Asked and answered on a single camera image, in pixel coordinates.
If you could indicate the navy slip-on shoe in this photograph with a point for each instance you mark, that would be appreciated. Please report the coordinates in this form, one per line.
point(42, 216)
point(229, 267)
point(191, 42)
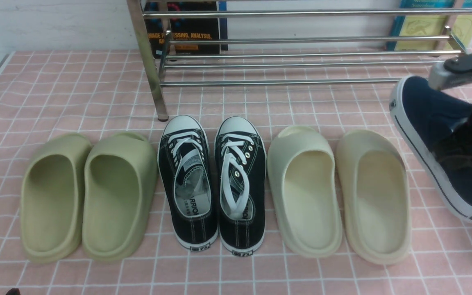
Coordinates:
point(424, 116)

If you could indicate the stainless steel shoe rack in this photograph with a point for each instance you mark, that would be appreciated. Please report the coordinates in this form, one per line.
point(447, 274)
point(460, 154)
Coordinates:
point(155, 71)

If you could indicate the cream slipper right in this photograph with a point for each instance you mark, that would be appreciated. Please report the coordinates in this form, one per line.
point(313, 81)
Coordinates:
point(375, 193)

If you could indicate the cream slipper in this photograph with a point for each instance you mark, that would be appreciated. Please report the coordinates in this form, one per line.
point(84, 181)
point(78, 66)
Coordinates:
point(301, 172)
point(375, 193)

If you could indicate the yellow teal book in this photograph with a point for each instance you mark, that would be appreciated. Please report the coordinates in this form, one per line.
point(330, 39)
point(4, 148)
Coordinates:
point(430, 25)

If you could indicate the cream slipper left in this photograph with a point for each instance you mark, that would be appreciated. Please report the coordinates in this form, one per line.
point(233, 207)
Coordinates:
point(301, 172)

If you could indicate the black canvas sneaker right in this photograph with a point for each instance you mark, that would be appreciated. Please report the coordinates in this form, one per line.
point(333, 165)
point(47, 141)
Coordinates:
point(240, 160)

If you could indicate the black canvas sneaker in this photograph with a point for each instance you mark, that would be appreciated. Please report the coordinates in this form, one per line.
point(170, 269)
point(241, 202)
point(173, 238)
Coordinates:
point(184, 167)
point(240, 160)

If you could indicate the black canvas sneaker left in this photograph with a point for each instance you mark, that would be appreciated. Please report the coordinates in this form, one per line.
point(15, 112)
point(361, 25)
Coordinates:
point(184, 167)

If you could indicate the black image processing book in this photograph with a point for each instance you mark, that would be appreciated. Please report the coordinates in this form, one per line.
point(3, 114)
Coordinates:
point(189, 29)

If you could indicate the green slipper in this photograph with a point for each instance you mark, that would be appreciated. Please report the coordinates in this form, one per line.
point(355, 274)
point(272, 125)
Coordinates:
point(120, 176)
point(52, 198)

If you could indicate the green slipper far left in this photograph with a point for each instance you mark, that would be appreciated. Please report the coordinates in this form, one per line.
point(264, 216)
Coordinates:
point(52, 198)

